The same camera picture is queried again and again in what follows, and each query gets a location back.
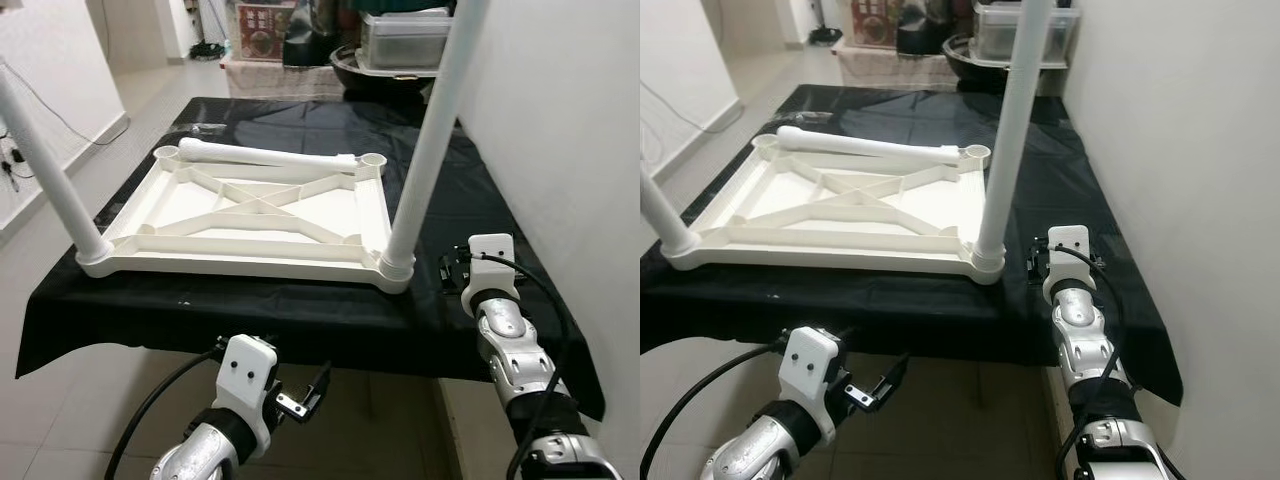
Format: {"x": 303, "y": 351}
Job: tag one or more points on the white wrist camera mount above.
{"x": 248, "y": 375}
{"x": 812, "y": 370}
{"x": 490, "y": 265}
{"x": 1068, "y": 255}

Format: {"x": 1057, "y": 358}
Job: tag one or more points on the white plastic table leg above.
{"x": 430, "y": 150}
{"x": 1015, "y": 130}
{"x": 270, "y": 155}
{"x": 50, "y": 175}
{"x": 870, "y": 147}
{"x": 665, "y": 215}

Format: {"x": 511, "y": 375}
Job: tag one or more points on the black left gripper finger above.
{"x": 893, "y": 376}
{"x": 317, "y": 385}

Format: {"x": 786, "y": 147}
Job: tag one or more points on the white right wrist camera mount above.
{"x": 1068, "y": 255}
{"x": 490, "y": 265}

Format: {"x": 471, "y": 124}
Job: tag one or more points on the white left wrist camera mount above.
{"x": 248, "y": 375}
{"x": 812, "y": 370}

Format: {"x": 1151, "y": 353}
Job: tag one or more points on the storage box with orange lid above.
{"x": 877, "y": 22}
{"x": 262, "y": 32}

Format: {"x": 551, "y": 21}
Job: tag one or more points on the black bag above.
{"x": 312, "y": 40}
{"x": 922, "y": 30}

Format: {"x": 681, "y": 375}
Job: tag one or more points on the clear plastic storage container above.
{"x": 400, "y": 40}
{"x": 1000, "y": 35}

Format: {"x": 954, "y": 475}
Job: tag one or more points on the black plastic table cover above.
{"x": 300, "y": 320}
{"x": 900, "y": 310}

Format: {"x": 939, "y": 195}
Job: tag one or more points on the clear tape strip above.
{"x": 815, "y": 118}
{"x": 208, "y": 127}

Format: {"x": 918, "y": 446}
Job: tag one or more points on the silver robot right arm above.
{"x": 1085, "y": 350}
{"x": 515, "y": 350}

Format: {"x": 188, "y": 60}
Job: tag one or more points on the black round basin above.
{"x": 350, "y": 75}
{"x": 960, "y": 65}

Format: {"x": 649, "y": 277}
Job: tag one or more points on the white plastic table top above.
{"x": 200, "y": 205}
{"x": 800, "y": 195}

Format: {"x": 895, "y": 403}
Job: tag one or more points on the black power adapter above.
{"x": 14, "y": 155}

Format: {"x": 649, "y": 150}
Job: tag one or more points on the black and teal mop head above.
{"x": 207, "y": 50}
{"x": 823, "y": 35}

